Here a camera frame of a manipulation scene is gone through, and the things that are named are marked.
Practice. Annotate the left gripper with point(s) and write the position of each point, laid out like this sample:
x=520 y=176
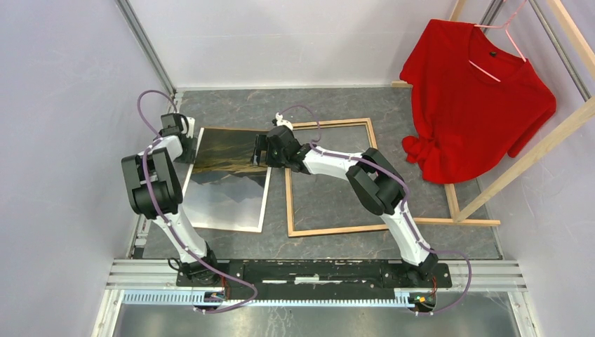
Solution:
x=191 y=156

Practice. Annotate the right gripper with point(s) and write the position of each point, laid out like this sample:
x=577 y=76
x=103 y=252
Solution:
x=263 y=143

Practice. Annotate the glossy photo print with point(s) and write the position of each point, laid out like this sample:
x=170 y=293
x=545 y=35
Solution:
x=224 y=189

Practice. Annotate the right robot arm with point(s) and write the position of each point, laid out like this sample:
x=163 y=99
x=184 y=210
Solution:
x=375 y=182

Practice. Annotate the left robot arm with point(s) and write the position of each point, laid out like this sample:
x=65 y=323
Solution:
x=154 y=191

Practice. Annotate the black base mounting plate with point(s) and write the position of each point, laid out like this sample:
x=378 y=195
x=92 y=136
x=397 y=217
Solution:
x=311 y=280

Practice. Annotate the red t-shirt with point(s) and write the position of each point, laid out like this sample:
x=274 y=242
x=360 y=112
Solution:
x=472 y=103

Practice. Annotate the wooden clothes rack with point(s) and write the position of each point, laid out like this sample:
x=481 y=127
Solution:
x=565 y=129

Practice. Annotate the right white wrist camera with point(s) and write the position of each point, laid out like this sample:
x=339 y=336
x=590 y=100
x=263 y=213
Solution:
x=279 y=120

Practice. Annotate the aluminium rail frame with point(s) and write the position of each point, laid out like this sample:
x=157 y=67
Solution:
x=319 y=218

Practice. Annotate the white slotted cable duct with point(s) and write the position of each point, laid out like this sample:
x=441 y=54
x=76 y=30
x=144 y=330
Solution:
x=208 y=299

